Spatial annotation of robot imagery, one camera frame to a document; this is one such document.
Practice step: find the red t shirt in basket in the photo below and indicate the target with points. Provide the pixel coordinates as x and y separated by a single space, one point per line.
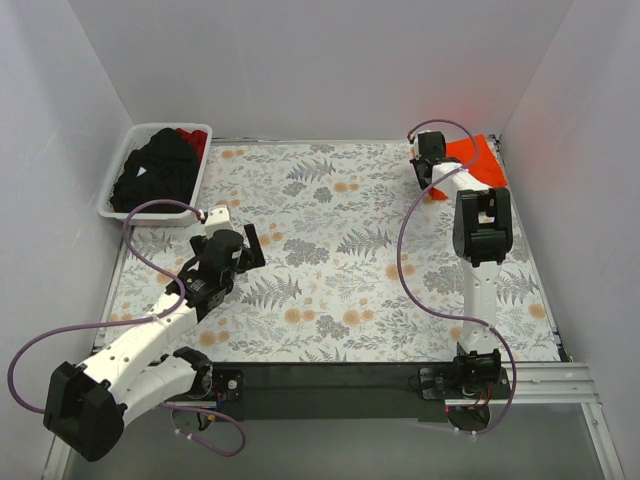
197 139

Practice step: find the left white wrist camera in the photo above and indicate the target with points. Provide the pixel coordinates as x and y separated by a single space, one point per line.
217 219

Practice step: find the white plastic laundry basket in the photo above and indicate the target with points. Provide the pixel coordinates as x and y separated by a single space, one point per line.
136 137

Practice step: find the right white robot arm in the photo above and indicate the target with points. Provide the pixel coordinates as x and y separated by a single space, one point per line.
482 234

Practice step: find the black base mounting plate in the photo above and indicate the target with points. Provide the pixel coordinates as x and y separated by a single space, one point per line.
330 391

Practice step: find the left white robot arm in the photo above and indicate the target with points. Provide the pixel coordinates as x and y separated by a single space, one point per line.
89 405

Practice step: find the orange t shirt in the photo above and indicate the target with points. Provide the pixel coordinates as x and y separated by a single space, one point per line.
485 170

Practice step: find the black t shirt in basket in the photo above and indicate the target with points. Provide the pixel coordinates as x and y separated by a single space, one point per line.
166 167

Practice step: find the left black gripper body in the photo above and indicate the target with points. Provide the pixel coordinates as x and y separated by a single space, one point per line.
252 245

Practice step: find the aluminium frame rail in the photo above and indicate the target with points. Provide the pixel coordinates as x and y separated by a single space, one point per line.
554 429

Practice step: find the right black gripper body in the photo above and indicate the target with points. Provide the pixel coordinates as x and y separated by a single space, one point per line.
422 167

